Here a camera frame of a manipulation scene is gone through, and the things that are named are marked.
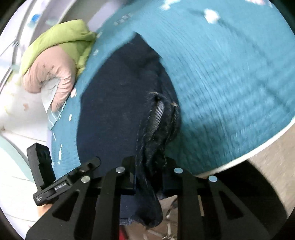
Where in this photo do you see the dark denim jacket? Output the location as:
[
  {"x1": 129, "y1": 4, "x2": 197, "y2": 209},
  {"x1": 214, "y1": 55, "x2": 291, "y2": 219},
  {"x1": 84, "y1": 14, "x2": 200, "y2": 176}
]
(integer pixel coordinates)
[{"x1": 77, "y1": 34, "x2": 181, "y2": 227}]

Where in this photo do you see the person's left hand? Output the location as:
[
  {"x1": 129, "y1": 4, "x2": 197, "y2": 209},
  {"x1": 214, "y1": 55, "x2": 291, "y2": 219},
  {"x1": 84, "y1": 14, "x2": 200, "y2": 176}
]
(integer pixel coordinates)
[{"x1": 37, "y1": 203, "x2": 53, "y2": 217}]

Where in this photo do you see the white pillow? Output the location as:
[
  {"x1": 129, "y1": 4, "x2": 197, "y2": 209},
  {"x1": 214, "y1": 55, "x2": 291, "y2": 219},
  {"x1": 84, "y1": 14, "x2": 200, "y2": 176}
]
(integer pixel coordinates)
[{"x1": 41, "y1": 78, "x2": 60, "y2": 113}]

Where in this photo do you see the pink folded duvet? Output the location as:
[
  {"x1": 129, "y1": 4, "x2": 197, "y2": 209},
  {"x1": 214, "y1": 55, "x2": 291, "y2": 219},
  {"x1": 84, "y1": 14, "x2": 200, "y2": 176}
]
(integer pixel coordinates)
[{"x1": 22, "y1": 45, "x2": 77, "y2": 112}]

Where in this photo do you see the green folded duvet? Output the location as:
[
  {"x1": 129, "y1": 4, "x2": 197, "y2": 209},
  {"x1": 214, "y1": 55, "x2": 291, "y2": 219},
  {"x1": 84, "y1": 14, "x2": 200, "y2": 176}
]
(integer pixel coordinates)
[{"x1": 20, "y1": 20, "x2": 96, "y2": 75}]

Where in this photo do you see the blue box on shelf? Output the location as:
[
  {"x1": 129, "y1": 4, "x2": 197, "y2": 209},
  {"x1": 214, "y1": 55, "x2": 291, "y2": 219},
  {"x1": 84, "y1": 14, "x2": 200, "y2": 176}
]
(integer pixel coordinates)
[{"x1": 30, "y1": 13, "x2": 41, "y2": 23}]

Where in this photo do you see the teal quilted bed cover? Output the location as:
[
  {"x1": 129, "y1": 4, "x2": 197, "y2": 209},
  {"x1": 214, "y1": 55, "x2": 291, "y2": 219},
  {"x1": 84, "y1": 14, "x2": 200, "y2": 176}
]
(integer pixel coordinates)
[{"x1": 51, "y1": 1, "x2": 294, "y2": 177}]

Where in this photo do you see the mint green bed frame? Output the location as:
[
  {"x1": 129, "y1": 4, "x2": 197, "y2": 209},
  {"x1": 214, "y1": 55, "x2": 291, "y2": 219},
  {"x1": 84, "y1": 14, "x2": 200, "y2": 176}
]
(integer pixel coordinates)
[{"x1": 1, "y1": 136, "x2": 34, "y2": 182}]

